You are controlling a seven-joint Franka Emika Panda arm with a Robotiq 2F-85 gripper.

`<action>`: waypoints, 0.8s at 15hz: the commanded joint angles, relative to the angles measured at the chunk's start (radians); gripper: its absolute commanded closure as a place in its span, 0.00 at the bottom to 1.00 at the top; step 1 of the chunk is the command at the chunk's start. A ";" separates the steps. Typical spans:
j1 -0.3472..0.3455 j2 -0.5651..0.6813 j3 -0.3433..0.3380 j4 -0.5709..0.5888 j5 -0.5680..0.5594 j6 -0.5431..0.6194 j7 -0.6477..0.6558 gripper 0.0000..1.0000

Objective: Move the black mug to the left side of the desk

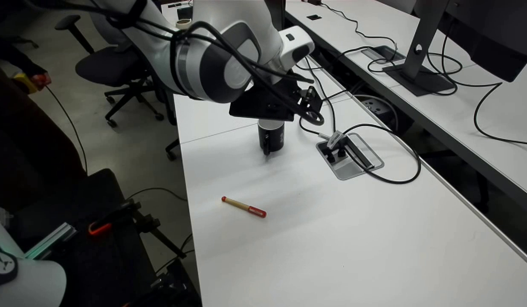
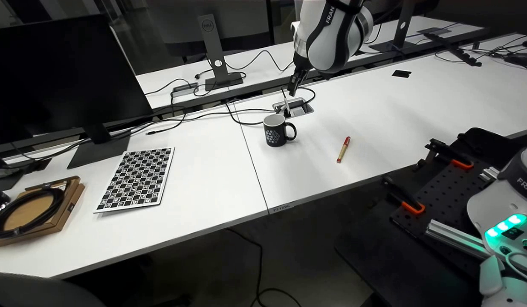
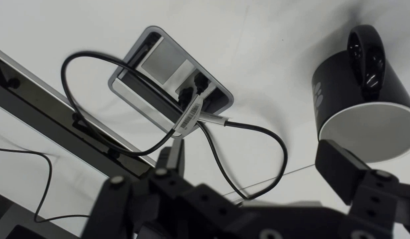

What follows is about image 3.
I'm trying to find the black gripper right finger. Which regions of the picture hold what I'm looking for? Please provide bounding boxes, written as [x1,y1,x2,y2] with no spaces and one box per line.
[315,139,401,239]

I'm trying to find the thin black desk cable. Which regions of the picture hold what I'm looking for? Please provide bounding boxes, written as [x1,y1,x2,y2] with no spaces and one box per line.
[0,146,92,223]

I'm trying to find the black cable silver connector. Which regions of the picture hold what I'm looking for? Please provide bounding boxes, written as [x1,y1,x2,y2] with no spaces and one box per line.
[196,114,290,201]

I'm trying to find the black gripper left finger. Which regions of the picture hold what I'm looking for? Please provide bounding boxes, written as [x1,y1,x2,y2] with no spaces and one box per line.
[83,139,196,239]

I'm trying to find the silver desk socket box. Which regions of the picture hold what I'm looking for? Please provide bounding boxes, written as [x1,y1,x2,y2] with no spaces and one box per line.
[107,23,235,135]

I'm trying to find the black looped cable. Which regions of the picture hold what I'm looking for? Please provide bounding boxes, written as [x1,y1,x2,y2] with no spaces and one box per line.
[60,49,178,158]

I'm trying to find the silver usb plug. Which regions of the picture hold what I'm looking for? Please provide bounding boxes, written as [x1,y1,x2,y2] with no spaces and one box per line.
[172,91,208,138]

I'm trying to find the black mug white inside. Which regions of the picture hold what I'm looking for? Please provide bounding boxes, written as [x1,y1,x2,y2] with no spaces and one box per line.
[308,22,410,164]

